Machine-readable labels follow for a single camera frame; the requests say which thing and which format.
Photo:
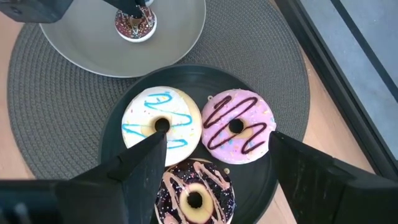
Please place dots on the black table frame rail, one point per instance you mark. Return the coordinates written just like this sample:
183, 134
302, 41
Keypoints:
326, 77

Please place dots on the chocolate donut with colourful sprinkles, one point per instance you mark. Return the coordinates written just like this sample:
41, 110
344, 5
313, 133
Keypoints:
133, 31

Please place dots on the pink donut with chocolate drizzle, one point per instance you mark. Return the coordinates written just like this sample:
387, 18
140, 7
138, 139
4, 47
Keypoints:
245, 124

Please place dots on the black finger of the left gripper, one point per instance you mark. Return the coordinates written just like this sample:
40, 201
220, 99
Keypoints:
127, 6

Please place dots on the cream round plate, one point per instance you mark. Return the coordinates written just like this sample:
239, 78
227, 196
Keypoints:
93, 46

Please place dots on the dark donut with pink drizzle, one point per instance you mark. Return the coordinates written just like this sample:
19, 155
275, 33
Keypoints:
186, 174

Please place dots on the white donut with blue drizzle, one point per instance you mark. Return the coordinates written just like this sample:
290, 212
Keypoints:
168, 105

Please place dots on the grey round woven placemat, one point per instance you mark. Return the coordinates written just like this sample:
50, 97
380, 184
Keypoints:
62, 118

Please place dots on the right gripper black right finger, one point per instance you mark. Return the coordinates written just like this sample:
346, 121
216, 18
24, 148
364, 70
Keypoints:
304, 174

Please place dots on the black round plate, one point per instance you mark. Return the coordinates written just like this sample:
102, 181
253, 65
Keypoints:
192, 77

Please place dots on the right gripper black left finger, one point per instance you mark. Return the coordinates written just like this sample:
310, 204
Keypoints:
143, 174

